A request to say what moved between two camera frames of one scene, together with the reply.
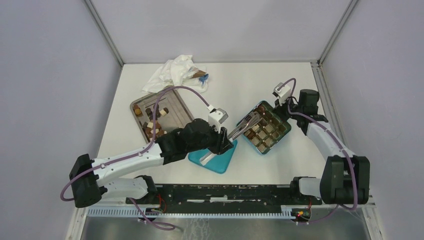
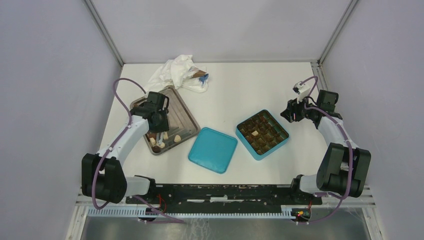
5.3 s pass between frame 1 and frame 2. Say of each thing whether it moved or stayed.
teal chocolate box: moved
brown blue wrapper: stayed
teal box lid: stayed
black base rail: stayed
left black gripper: moved
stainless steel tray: stayed
